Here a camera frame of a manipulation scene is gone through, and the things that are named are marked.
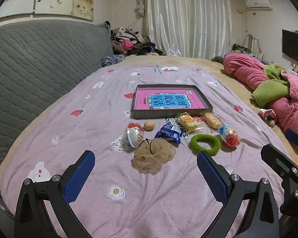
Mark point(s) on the grey quilted headboard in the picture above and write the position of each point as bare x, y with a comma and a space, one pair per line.
39, 67

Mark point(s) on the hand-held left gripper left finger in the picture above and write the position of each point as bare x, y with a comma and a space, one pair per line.
79, 176

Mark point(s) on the white curtain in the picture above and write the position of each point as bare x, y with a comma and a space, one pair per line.
186, 19

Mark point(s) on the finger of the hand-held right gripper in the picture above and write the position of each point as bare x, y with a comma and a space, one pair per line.
278, 157
296, 137

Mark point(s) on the pile of clothes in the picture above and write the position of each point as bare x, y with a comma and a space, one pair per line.
129, 42

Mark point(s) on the brown cloth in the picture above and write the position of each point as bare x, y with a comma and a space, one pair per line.
217, 59

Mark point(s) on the walnut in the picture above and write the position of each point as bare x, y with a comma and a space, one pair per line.
149, 125

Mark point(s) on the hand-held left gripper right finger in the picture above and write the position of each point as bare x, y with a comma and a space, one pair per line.
212, 176

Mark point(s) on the blue snack packet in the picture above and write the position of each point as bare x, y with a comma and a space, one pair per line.
169, 133

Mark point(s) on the yellow biscuit packet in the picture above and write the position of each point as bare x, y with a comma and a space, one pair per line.
211, 120
188, 122

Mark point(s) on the green fleece blanket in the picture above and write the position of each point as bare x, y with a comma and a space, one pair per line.
269, 91

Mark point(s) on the beige mesh scrunchie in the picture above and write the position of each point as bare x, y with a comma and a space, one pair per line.
151, 158

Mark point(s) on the blue floral cloth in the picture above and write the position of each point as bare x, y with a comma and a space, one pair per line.
111, 60

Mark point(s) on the white curtain pompom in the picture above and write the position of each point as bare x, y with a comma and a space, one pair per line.
139, 9

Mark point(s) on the dark green bag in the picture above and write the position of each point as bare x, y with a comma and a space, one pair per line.
239, 48

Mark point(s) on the pink quilt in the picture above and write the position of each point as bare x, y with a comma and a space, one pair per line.
243, 69

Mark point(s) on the pink strawberry printed blanket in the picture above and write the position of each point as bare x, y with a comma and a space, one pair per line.
101, 119

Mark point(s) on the white air conditioner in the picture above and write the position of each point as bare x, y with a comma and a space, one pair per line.
258, 3

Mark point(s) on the black television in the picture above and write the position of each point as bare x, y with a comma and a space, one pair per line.
294, 44

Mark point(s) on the pink book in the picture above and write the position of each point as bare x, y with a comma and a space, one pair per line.
144, 101

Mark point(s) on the small red white doll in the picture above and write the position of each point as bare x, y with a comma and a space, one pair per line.
268, 116

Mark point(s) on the beige bed sheet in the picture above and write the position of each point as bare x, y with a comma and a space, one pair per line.
213, 65

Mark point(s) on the red orange egg toy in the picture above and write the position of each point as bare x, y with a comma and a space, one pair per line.
229, 136

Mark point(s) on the shallow brown cardboard tray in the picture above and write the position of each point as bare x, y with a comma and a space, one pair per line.
164, 114

